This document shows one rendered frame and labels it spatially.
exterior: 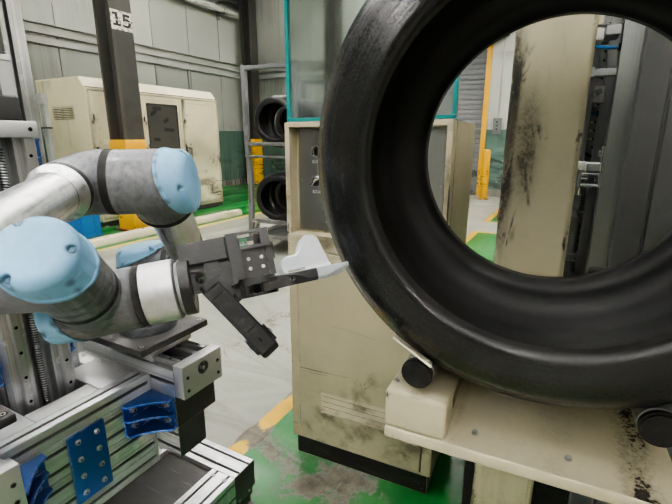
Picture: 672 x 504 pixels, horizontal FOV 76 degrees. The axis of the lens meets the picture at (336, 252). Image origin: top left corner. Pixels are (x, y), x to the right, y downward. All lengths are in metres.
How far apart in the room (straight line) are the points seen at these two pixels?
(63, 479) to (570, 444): 1.02
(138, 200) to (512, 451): 0.70
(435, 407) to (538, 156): 0.50
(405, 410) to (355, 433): 1.05
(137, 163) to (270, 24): 11.90
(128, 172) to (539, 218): 0.75
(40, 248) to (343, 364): 1.25
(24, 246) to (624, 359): 0.58
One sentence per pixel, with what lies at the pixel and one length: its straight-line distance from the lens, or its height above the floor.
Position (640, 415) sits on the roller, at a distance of 0.64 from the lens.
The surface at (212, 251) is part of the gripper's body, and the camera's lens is 0.55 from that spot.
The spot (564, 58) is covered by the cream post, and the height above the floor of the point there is 1.35.
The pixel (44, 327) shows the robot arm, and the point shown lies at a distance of 0.57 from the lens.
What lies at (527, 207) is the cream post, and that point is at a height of 1.09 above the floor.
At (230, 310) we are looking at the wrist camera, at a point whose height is 1.01.
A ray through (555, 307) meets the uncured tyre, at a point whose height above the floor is 0.94.
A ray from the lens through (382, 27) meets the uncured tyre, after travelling 0.54.
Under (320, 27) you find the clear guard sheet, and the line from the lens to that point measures 1.48.
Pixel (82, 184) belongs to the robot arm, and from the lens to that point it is 0.80.
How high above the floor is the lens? 1.22
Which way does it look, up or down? 15 degrees down
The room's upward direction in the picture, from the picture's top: straight up
